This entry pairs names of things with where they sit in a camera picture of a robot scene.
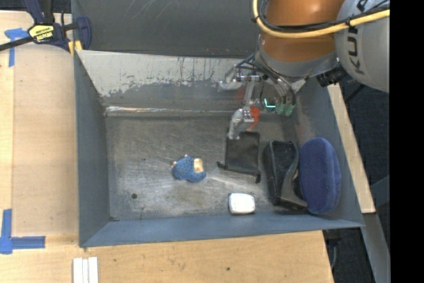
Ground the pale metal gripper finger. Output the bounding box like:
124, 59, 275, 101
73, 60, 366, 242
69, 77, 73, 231
227, 107, 254, 141
218, 72, 261, 90

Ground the orange-red small object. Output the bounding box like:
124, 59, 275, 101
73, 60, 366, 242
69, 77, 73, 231
249, 105, 261, 130

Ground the black flat case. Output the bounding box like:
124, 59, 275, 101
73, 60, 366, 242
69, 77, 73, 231
216, 131, 262, 184

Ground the black and grey pouch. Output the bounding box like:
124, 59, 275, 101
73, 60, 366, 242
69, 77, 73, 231
263, 139, 309, 211

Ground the blue spotted toy animal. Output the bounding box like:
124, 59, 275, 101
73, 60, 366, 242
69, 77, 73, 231
170, 154, 208, 184

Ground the grey metal bin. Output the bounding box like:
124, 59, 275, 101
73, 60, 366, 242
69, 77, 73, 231
69, 0, 367, 249

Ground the white rounded block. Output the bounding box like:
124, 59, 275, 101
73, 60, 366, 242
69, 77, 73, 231
227, 192, 256, 215

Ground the blue oval cushion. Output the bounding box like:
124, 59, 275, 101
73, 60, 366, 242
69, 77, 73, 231
297, 137, 343, 216

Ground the black cylinder on white bracket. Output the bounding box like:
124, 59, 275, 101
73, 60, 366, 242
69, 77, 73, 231
315, 63, 347, 89

